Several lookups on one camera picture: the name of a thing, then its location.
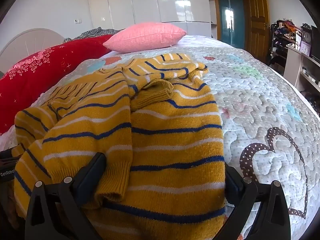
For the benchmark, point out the white wall socket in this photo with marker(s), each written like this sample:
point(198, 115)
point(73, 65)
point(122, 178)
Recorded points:
point(78, 21)

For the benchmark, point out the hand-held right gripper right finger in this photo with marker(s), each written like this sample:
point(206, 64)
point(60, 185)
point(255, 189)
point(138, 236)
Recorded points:
point(232, 183)

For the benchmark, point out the white glossy wardrobe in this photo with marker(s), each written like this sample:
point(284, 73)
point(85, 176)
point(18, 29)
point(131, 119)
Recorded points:
point(150, 2)

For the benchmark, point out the ornate dark table clock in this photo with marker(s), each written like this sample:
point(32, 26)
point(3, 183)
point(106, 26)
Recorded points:
point(307, 33)

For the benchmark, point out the quilted heart print bedspread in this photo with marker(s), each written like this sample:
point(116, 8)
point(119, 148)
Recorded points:
point(250, 100)

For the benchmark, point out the teal glass door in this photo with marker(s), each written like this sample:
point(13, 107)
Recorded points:
point(230, 12)

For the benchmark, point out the cluttered dark storage rack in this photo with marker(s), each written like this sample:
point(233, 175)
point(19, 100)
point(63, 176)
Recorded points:
point(282, 37)

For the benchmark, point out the yellow striped knit sweater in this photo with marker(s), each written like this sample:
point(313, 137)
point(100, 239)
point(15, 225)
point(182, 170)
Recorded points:
point(162, 142)

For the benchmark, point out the pink pillow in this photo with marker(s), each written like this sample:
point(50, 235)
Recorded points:
point(145, 37)

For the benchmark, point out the black television screen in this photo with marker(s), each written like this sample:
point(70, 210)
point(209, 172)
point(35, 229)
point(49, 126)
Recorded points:
point(315, 42)

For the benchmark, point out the red floral pillow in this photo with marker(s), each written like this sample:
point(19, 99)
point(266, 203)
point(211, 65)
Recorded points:
point(37, 75)

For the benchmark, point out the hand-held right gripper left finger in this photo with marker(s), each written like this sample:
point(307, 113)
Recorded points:
point(90, 177)

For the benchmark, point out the white bed headboard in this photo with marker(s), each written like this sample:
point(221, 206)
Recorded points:
point(27, 38)

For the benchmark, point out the grey plaid cloth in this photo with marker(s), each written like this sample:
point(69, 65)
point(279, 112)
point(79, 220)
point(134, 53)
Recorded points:
point(97, 32)

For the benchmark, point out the white television cabinet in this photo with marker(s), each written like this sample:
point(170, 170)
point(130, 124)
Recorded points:
point(293, 65)

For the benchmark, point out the wooden door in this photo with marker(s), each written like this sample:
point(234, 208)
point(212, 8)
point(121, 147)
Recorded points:
point(257, 22)

